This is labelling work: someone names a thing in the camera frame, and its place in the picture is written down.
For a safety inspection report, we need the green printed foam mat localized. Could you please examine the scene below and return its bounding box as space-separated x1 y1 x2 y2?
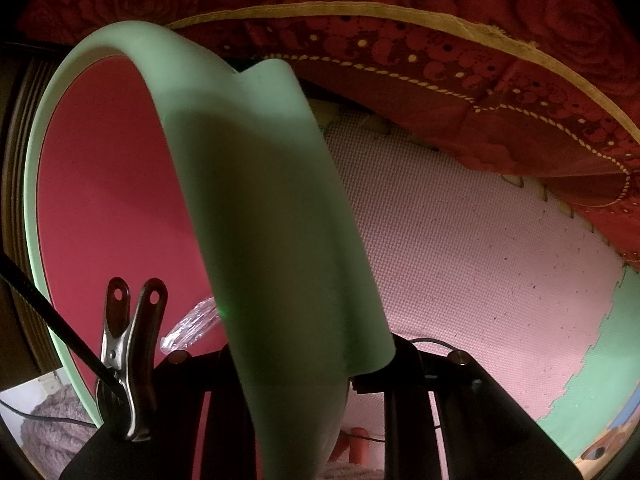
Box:
537 265 640 466

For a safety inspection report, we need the red bedspread with yellow trim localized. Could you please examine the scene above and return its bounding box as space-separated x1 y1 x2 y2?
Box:
165 0 640 273

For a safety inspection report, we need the purple fuzzy blanket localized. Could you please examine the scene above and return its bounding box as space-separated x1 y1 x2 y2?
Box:
22 382 103 480

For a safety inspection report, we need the green rimmed red plastic bin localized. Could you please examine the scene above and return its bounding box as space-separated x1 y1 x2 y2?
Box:
24 20 398 480

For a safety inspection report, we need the brown wooden cabinet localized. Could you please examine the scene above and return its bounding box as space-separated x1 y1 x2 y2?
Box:
0 45 56 386

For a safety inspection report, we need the thin black floor cable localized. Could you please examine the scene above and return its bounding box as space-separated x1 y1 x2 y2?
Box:
0 396 97 427

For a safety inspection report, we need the pink foam floor mat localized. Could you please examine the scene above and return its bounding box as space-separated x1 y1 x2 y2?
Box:
310 100 626 480

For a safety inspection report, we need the clear plastic wrapper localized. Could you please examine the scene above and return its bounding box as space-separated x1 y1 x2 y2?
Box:
160 296 223 353

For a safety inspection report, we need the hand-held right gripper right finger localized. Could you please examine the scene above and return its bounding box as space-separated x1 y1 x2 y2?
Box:
350 332 583 480

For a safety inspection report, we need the metal spring clip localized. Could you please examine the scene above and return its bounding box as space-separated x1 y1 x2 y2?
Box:
95 276 168 443

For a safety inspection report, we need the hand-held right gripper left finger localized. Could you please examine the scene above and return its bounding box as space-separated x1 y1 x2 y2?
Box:
60 342 261 480

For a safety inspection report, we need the red plastic object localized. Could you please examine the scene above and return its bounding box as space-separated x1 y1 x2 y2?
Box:
332 427 386 466

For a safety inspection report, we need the thick black cable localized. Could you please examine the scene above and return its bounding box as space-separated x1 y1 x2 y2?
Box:
0 255 121 391

